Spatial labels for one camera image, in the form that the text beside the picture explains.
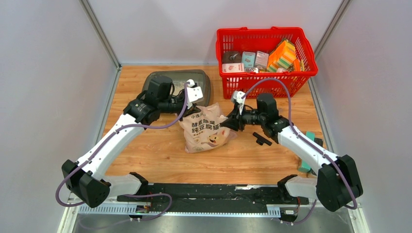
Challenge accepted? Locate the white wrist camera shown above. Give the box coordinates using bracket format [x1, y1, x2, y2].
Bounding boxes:
[185, 79, 204, 109]
[231, 91, 245, 115]

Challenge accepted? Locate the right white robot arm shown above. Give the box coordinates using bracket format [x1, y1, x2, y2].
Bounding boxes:
[221, 91, 363, 212]

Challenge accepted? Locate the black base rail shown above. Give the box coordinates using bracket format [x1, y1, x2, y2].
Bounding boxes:
[117, 183, 309, 214]

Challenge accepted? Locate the red plastic basket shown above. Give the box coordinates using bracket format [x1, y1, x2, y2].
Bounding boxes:
[216, 27, 318, 99]

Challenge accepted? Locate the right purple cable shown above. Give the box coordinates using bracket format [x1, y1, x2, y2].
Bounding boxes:
[241, 78, 359, 225]

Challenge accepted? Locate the pink white small box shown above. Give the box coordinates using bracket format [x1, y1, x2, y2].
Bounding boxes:
[222, 63, 245, 73]

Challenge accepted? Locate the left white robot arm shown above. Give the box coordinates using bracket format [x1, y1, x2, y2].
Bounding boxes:
[55, 76, 204, 208]

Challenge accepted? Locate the grey litter box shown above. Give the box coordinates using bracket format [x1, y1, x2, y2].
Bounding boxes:
[142, 69, 212, 106]

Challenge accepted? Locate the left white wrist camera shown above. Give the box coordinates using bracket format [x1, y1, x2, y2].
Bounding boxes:
[185, 79, 204, 109]

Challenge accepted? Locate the orange sponge pack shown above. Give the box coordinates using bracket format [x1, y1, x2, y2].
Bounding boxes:
[266, 38, 304, 73]

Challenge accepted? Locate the pink cat litter bag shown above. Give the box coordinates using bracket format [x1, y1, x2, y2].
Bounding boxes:
[179, 103, 237, 153]

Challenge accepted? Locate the teal black brush block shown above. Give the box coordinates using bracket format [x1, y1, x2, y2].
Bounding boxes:
[297, 131, 324, 174]

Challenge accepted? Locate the black bag clip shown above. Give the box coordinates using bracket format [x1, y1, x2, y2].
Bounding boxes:
[252, 132, 272, 146]

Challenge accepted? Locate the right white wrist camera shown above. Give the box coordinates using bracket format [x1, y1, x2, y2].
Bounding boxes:
[231, 91, 245, 115]

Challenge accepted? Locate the teal small box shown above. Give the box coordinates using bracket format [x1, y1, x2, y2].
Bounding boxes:
[241, 51, 256, 69]

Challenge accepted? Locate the grey small box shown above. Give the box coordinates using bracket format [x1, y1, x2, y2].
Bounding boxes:
[254, 51, 269, 71]

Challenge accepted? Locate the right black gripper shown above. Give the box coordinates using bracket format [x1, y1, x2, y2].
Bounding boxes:
[220, 104, 265, 132]

